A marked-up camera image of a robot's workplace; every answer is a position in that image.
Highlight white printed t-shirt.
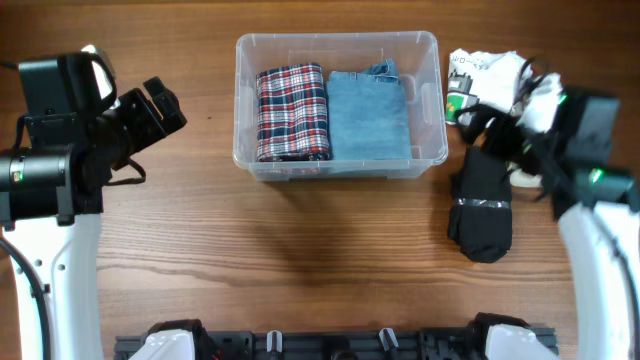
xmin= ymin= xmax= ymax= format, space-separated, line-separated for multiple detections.
xmin=445 ymin=49 xmax=533 ymax=125

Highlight cream sweatshirt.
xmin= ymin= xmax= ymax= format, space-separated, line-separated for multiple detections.
xmin=508 ymin=73 xmax=563 ymax=188

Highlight black garment with tape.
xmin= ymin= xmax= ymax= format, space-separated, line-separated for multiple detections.
xmin=447 ymin=146 xmax=513 ymax=263

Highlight blue denim jeans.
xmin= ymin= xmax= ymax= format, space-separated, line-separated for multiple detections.
xmin=326 ymin=59 xmax=412 ymax=161

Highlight red plaid shirt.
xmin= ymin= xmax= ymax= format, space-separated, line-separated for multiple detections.
xmin=256 ymin=62 xmax=331 ymax=162

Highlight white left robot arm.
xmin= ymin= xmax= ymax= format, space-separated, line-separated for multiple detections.
xmin=1 ymin=46 xmax=186 ymax=359

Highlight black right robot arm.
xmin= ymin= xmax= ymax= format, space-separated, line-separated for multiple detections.
xmin=454 ymin=86 xmax=639 ymax=359

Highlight clear plastic storage bin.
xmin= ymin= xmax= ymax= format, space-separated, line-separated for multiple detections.
xmin=233 ymin=31 xmax=448 ymax=182

